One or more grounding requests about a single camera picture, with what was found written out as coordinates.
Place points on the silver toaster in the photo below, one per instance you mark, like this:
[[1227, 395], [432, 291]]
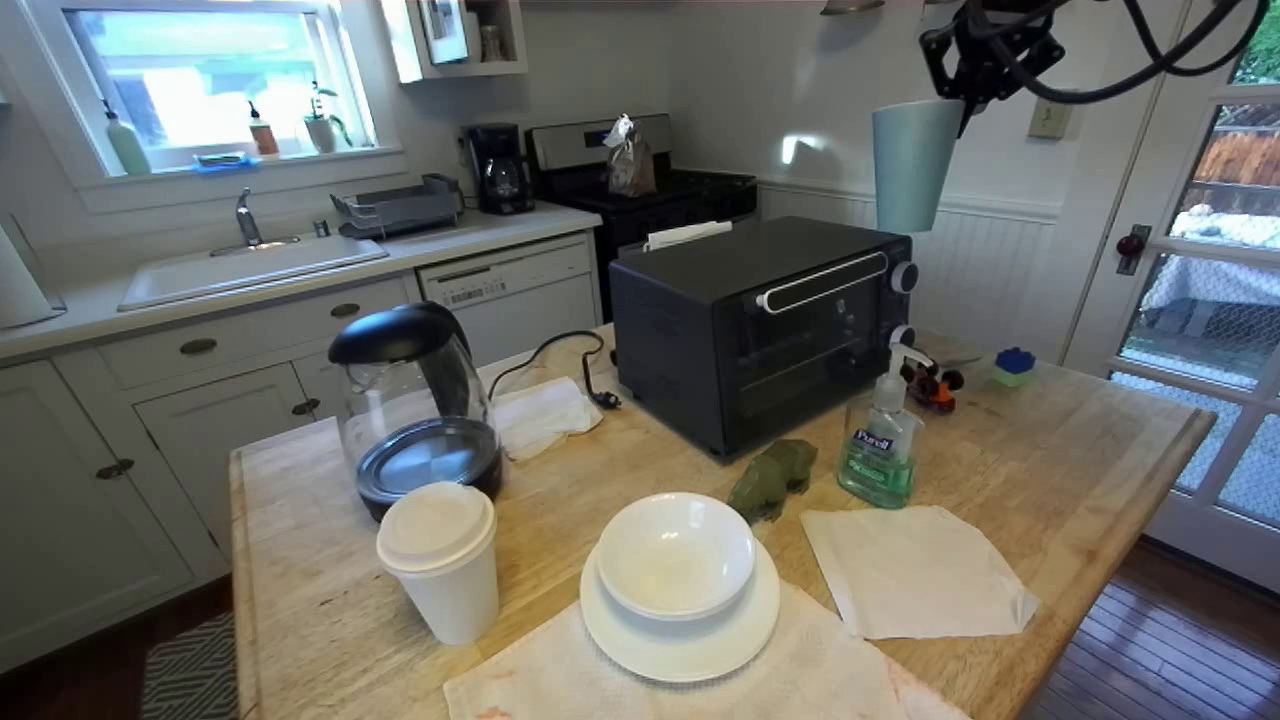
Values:
[[399, 209]]

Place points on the white dishwasher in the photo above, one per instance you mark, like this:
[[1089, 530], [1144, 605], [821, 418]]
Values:
[[513, 301]]

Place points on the glass electric kettle black lid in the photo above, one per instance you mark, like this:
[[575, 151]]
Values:
[[413, 425]]

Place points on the large stained paper towel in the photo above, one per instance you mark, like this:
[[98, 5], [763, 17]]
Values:
[[532, 686]]

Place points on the white ceramic bowl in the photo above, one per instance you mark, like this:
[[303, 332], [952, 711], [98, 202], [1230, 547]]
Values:
[[674, 552]]

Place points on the beige light switch plate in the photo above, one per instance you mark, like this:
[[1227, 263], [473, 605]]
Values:
[[1051, 122]]

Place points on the blue toy block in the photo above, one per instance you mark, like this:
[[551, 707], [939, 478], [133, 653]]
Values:
[[1019, 358]]

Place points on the white kitchen cabinets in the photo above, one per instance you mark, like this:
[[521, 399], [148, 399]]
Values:
[[94, 464]]

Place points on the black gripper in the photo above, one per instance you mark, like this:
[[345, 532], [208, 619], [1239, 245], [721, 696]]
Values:
[[995, 40]]

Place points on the small potted plant jar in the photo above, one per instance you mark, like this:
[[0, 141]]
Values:
[[322, 125]]

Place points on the white framed window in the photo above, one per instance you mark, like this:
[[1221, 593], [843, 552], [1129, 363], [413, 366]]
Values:
[[202, 83]]

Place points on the chrome faucet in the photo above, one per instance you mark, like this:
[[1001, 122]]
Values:
[[248, 223]]

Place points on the white wall shelf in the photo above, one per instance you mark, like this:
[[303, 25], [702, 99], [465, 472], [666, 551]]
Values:
[[444, 35]]

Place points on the black toaster oven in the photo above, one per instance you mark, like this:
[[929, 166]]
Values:
[[746, 343]]

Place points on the white kitchen sink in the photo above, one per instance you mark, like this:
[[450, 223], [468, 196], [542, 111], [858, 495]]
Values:
[[240, 271]]

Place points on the folded white paper napkin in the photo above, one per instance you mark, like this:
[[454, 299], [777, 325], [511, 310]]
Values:
[[923, 575]]

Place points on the orange toy monster truck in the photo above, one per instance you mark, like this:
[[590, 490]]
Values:
[[939, 387]]

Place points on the clear bag on stove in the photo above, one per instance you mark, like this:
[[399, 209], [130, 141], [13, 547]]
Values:
[[631, 160]]

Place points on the white glass pane door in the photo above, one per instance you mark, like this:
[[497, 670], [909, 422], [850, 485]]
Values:
[[1206, 265]]

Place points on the black kitchen stove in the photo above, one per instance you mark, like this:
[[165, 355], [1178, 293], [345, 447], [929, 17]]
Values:
[[666, 202]]

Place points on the white soap bottle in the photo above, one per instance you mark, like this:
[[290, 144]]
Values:
[[130, 144]]

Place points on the orange dish soap bottle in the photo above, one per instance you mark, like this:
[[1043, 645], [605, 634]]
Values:
[[260, 134]]

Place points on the light blue plastic cup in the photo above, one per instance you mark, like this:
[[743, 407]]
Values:
[[914, 166]]

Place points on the clear plastic bag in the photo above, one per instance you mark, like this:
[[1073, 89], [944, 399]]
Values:
[[542, 418]]

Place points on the green hand sanitizer pump bottle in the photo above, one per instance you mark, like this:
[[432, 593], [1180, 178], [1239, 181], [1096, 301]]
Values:
[[878, 455]]

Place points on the black coffee maker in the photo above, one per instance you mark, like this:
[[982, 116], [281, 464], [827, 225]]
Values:
[[497, 170]]

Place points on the green toy block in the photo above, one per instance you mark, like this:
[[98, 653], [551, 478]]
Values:
[[1014, 379]]

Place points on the grey floor rug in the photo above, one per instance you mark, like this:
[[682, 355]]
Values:
[[193, 675]]

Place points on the white ceramic plate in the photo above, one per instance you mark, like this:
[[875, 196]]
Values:
[[682, 653]]

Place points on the blue sponge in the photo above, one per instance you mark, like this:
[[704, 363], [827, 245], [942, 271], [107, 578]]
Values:
[[223, 160]]

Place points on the white paper cup with lid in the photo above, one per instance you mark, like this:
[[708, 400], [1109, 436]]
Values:
[[442, 564]]

